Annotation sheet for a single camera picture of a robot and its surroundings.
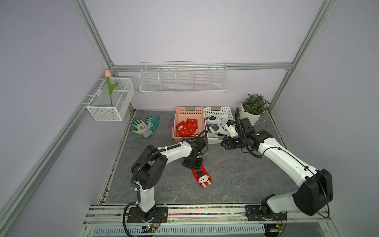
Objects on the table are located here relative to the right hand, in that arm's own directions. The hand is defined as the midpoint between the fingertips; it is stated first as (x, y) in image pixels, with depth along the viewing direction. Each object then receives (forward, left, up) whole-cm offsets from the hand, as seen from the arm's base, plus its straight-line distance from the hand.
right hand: (225, 141), depth 83 cm
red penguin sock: (-15, +13, -16) cm, 25 cm away
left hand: (-10, +17, -14) cm, 24 cm away
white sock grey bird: (+18, +3, -11) cm, 21 cm away
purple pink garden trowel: (+27, +35, -16) cm, 47 cm away
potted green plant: (+27, -22, +1) cm, 35 cm away
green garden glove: (+29, +48, -15) cm, 58 cm away
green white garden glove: (+21, +57, -16) cm, 62 cm away
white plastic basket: (+12, +5, -14) cm, 19 cm away
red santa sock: (+20, +22, -13) cm, 33 cm away
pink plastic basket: (+35, +27, -15) cm, 46 cm away
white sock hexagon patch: (+27, -2, -11) cm, 29 cm away
